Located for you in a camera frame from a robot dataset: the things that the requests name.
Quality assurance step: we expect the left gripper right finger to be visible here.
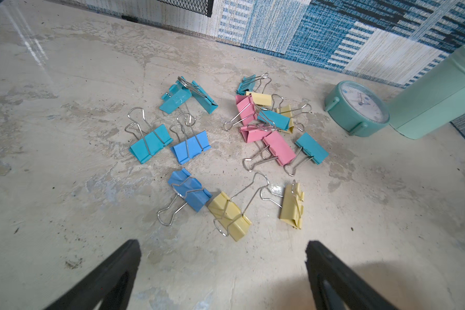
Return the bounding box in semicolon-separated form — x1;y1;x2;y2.
306;240;396;309

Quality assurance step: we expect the pink binder clip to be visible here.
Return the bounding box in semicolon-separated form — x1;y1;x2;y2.
242;131;297;172
239;123;277;143
223;95;257;132

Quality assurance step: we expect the teal binder clip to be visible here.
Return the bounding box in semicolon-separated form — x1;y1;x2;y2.
284;133;329;177
257;110;290;130
124;107;173;164
178;76;218;114
159;81;192;114
236;72;272;95

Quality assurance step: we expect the black wire mesh shelf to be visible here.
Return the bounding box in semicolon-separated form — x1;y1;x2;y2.
159;0;214;18

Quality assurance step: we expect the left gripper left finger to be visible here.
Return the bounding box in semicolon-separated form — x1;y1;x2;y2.
47;239;142;309

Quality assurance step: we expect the mint green alarm clock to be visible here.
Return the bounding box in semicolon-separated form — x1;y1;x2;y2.
324;81;390;138

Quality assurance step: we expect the mint green pen holder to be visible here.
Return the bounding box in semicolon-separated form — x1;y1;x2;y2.
388;45;465;140

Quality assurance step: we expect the blue binder clip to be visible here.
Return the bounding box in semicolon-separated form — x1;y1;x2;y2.
169;112;211;165
157;168;212;227

